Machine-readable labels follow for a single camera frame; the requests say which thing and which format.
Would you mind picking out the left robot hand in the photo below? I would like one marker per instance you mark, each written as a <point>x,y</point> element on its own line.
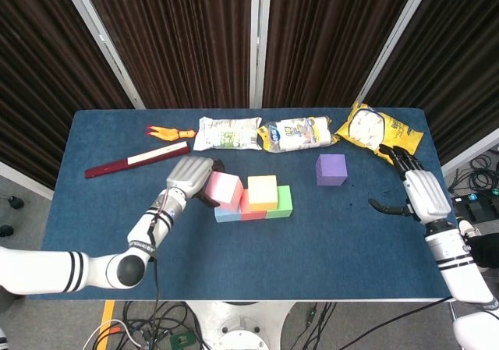
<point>189,174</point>

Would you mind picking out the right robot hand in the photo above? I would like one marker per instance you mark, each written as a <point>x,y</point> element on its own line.
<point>427,196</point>

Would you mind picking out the pink foam cube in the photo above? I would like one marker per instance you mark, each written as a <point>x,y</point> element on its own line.
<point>224,188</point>

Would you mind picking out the light blue foam cube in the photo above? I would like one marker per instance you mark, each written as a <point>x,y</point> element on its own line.
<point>228,216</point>

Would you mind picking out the yellow foam cube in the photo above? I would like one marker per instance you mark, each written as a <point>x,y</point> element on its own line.
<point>263,192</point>

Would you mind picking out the red foam cube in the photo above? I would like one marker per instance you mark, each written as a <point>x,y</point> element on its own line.
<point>253,215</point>

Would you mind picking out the purple foam cube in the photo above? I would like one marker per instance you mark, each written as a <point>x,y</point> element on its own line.
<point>331,168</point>

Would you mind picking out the green foam cube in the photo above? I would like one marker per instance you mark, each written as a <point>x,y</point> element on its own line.
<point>284,202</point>

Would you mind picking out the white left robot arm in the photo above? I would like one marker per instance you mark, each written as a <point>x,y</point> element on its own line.
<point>39,272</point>

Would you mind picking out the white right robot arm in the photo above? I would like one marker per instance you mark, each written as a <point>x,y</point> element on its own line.
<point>456,260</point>

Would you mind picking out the yellow rubber chicken toy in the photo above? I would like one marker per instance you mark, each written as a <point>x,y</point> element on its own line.
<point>169,133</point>

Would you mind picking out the black device with teal lights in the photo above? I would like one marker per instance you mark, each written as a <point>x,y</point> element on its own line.
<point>477,209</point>

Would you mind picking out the black and white sneaker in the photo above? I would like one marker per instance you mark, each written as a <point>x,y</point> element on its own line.
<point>469,229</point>

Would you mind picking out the white tissue pack green print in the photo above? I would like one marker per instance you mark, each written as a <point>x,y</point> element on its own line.
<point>226,133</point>

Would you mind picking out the long dark red box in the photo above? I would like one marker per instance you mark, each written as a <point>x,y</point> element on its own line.
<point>117,167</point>

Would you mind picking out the black trouser leg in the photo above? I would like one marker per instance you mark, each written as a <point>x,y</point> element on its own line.
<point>487,252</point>

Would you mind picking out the yellow bag of cotton balls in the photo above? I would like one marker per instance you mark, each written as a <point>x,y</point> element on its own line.
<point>374,128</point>

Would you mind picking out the blue fabric table cover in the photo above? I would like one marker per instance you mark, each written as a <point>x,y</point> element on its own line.
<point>273,264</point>

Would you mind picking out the dark brown curtain panel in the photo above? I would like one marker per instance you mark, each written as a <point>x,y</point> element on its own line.
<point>331,42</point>
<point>460,73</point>
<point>39,73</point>
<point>183,42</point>

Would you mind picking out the yellow floor tape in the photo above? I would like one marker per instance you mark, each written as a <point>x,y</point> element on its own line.
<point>108,311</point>

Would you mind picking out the green circuit board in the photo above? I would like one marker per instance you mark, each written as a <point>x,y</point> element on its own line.
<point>182,340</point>

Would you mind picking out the black adapter with green light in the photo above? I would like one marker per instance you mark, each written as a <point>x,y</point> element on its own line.
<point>311,315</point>

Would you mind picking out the white partition frame rail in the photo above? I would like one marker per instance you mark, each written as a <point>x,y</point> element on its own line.
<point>23,176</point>
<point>471,151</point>

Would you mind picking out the white partition frame post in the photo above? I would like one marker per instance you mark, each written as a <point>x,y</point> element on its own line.
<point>105,42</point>
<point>260,42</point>
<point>393,42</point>

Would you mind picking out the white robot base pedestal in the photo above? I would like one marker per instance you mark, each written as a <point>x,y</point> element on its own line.
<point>241,322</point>

